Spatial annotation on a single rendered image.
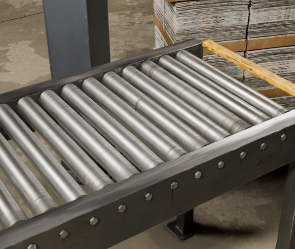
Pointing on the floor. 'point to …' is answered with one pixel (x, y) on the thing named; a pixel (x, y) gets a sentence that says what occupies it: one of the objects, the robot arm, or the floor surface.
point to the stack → (261, 20)
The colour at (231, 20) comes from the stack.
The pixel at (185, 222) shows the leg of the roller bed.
